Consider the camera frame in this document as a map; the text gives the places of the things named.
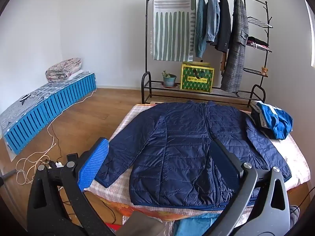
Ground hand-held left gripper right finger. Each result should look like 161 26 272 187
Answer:
207 139 291 236

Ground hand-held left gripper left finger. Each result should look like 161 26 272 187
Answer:
27 137 116 236

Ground navy blue puffer jacket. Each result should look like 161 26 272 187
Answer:
95 100 292 212

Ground black metal clothes rack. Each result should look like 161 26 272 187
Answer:
141 0 274 107

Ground folded clothes on rack shelf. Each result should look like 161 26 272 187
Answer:
247 36 269 50

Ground white power strip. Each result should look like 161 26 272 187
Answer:
48 160 65 169

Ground pink plaid blanket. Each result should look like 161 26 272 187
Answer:
84 103 310 212

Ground orange patterned cloth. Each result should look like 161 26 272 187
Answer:
103 197 178 227

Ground blue and white jacket pile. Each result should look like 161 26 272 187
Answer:
250 100 294 140

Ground blue slatted bed base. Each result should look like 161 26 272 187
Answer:
3 72 97 155

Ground teal cloth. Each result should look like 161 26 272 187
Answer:
176 213 222 236

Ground grey cloth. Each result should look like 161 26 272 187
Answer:
123 211 168 236

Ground yellow and green box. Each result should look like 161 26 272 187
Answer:
180 61 215 93

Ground blue white patterned bed sheet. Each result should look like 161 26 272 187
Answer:
0 70 95 131

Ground white pillow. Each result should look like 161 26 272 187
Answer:
66 70 85 80

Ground potted plant in teal pot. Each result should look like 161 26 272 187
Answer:
161 70 177 88

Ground folded floral quilt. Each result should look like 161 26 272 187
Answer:
45 58 82 83

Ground grey plaid coat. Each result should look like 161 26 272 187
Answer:
220 0 249 92

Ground black blazer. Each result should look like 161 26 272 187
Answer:
211 0 232 53

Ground teal denim shirt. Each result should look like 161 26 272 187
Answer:
194 0 208 58

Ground green striped white cloth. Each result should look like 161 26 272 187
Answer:
153 0 196 63

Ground blue denim jacket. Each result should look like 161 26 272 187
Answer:
205 0 220 43

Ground black cable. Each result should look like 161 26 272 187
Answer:
50 120 62 163

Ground white cable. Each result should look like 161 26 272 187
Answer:
15 88 96 185

